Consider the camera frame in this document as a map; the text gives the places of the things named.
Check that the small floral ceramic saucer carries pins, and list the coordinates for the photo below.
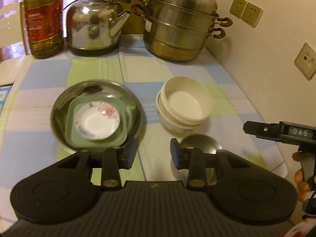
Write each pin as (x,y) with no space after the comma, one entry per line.
(96,120)

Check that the stainless steel oval plate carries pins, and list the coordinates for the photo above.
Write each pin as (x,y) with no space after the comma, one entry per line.
(136,123)

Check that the person's right hand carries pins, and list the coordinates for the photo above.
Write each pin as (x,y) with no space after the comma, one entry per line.
(302,186)

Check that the stainless steel steamer pot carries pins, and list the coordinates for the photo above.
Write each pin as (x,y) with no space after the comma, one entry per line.
(177,30)

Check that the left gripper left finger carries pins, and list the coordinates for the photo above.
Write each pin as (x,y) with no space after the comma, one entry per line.
(115,159)

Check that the blue white checked cloth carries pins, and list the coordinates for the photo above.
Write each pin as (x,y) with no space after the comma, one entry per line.
(4,91)

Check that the beige wall socket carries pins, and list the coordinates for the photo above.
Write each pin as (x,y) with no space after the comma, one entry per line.
(237,8)
(252,14)

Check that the white ceramic bowl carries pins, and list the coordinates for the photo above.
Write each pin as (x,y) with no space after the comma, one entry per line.
(173,126)

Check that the cooking oil bottle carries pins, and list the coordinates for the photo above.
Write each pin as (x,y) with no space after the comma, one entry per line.
(44,21)

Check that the cream plastic round container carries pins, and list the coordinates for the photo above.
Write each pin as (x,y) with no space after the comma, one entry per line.
(187,100)

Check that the stainless steel kettle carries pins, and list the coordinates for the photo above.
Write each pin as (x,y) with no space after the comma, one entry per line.
(93,27)

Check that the checkered pastel tablecloth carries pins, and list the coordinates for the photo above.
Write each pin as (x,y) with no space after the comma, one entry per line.
(28,144)

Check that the green square plastic plate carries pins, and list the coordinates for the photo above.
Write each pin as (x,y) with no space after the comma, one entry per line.
(74,139)

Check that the white wooden chair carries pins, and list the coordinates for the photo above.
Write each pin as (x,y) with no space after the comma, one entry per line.
(13,31)

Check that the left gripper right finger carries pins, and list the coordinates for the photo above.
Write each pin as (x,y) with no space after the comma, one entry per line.
(176,152)

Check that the stainless steel round bowl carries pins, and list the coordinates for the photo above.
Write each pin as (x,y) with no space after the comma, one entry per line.
(209,146)

